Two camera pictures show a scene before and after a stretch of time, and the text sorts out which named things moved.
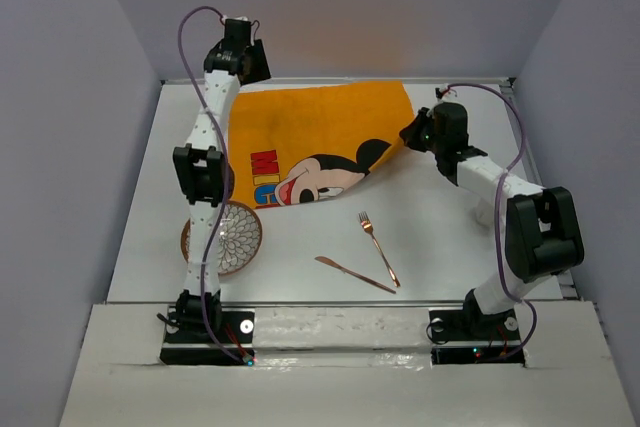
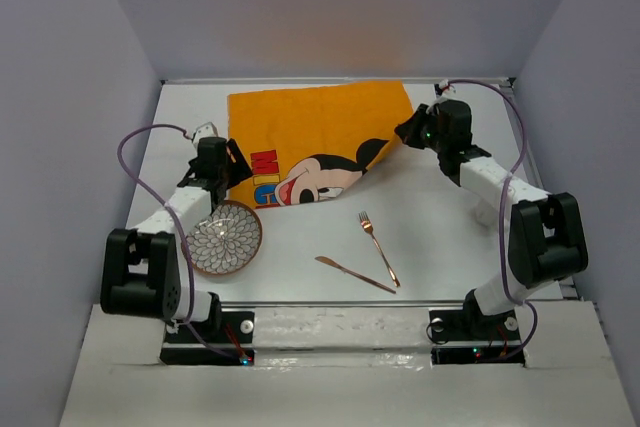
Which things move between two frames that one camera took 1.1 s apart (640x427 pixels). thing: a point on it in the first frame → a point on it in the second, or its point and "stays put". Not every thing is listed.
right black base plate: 463,336 stays put
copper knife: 337,265 stays put
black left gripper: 260,71 → 239,170
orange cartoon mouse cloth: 296,145 stays put
